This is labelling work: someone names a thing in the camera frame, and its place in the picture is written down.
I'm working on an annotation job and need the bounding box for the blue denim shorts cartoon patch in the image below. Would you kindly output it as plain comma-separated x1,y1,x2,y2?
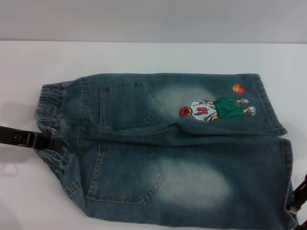
33,73,299,230

